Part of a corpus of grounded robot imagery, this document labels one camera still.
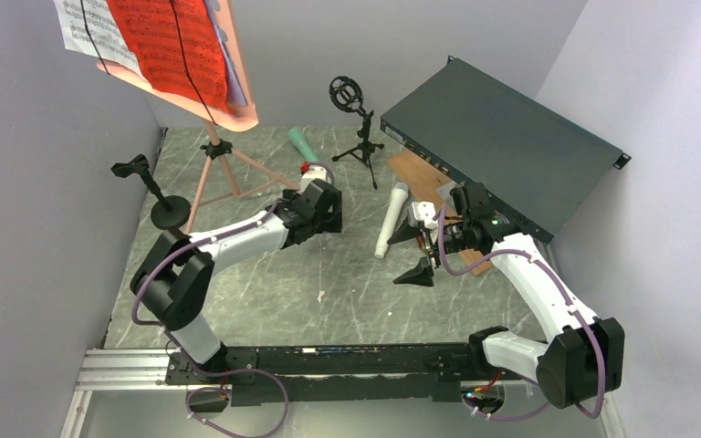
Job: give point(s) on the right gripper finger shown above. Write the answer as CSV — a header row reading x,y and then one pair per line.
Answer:
x,y
408,229
421,275

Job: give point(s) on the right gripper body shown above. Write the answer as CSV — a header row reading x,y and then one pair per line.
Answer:
x,y
455,238

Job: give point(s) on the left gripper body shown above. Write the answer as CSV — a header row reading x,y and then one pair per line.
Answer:
x,y
331,222

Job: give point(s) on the white handheld microphone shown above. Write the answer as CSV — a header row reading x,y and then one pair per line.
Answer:
x,y
398,196

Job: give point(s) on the green condenser microphone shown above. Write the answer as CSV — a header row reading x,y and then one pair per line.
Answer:
x,y
299,141

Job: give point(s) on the black tripod mic stand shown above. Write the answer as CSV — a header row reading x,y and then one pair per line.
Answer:
x,y
347,96

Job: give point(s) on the black round-base mic stand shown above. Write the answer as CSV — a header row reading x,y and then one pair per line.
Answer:
x,y
170,211

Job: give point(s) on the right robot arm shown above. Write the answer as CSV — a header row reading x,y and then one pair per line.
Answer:
x,y
581,356

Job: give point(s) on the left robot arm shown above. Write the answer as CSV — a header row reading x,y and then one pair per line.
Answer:
x,y
173,279

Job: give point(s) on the copper pipe fitting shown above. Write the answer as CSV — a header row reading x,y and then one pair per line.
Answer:
x,y
424,244

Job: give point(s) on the wooden board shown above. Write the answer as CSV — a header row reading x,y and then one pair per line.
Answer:
x,y
421,178

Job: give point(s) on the dark rack audio unit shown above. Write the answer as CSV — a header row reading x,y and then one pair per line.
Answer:
x,y
538,167

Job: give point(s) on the pink music stand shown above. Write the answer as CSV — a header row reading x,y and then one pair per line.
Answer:
x,y
241,117

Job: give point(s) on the red sheet music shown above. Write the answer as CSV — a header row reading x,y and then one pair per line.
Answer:
x,y
176,48

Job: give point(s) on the white sheet music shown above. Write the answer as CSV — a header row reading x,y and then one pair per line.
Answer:
x,y
88,27

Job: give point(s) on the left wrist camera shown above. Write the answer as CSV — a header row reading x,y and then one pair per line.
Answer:
x,y
311,171

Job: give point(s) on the metal clamp bracket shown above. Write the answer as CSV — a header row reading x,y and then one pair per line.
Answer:
x,y
444,192

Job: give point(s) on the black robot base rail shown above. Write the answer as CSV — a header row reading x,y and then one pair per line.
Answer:
x,y
340,373

